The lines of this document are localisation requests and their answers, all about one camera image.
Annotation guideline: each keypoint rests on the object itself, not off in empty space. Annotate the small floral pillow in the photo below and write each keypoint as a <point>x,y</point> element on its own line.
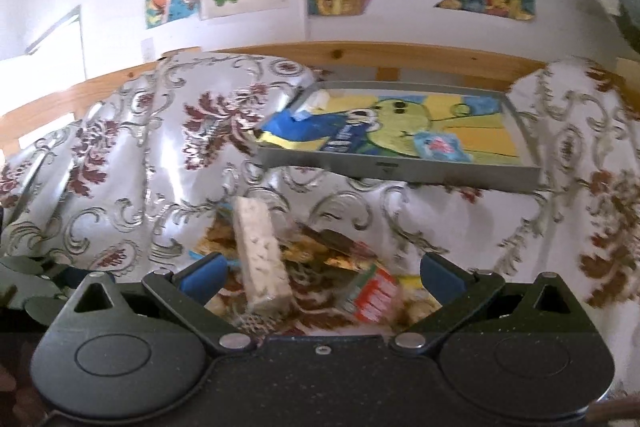
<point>585,167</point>

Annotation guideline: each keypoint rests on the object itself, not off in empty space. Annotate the white wall switch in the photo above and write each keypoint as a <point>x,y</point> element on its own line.
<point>148,49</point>

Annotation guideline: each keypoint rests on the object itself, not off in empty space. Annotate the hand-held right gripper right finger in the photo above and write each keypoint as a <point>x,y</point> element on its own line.
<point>442,279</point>

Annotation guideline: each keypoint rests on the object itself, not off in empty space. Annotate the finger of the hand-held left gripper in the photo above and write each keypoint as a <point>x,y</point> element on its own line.
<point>30,292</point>

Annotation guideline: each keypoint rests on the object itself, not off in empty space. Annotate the grey tray with painted picture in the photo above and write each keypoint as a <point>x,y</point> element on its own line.
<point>475,132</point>

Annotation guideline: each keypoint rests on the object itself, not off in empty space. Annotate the dark chocolate packet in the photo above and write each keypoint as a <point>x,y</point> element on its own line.
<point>336,241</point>

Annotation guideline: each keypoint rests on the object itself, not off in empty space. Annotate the red white snack packet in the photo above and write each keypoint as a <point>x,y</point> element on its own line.
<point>377,294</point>

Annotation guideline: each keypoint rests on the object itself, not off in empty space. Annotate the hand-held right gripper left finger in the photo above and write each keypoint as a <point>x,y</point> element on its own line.
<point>202,279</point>

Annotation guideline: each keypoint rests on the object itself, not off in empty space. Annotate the large floral pillow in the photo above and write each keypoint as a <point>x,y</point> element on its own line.
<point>150,142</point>

